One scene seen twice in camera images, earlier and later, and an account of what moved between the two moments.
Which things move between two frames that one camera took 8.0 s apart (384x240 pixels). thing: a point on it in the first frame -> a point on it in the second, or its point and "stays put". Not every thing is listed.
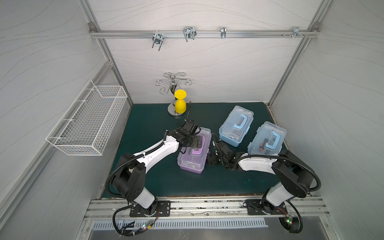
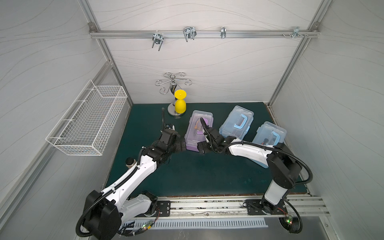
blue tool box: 269,139 stays put
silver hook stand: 174,78 stays put
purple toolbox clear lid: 196,158 -> 195,134
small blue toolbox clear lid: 237,124 stays put
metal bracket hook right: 296,32 stays put
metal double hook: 189,32 stays put
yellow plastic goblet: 180,104 stays put
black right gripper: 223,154 -> 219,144
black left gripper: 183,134 -> 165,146
